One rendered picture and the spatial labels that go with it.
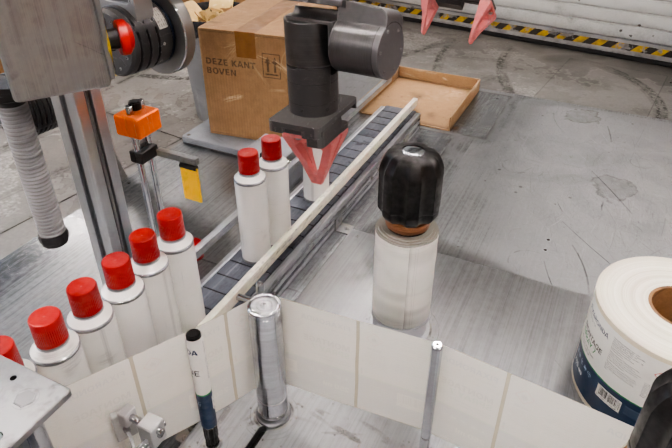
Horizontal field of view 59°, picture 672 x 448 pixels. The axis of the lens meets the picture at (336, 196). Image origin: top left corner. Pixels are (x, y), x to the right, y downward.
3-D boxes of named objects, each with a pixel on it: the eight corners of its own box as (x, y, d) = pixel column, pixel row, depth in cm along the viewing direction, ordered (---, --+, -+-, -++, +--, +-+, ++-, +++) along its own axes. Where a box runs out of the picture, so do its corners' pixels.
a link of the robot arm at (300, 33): (303, -2, 66) (271, 9, 62) (356, 5, 63) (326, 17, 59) (306, 59, 69) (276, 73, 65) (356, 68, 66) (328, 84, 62)
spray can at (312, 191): (322, 206, 117) (320, 110, 106) (299, 200, 119) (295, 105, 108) (333, 193, 121) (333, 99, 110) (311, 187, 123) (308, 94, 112)
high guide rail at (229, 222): (67, 378, 72) (64, 370, 72) (60, 374, 73) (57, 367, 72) (391, 81, 154) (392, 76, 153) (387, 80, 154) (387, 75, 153)
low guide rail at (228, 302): (122, 429, 72) (119, 418, 71) (115, 425, 73) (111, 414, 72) (417, 105, 154) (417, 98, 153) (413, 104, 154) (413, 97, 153)
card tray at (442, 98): (449, 131, 156) (451, 117, 154) (359, 113, 165) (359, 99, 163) (478, 91, 178) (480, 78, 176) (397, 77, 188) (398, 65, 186)
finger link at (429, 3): (441, 30, 111) (458, -16, 111) (407, 24, 114) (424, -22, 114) (450, 45, 117) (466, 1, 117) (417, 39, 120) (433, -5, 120)
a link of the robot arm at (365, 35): (330, -48, 66) (284, -60, 59) (424, -40, 61) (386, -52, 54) (318, 61, 70) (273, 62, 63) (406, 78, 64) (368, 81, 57)
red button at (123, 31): (104, 26, 61) (133, 22, 62) (97, 17, 63) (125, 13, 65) (111, 62, 63) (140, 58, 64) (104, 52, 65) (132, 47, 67)
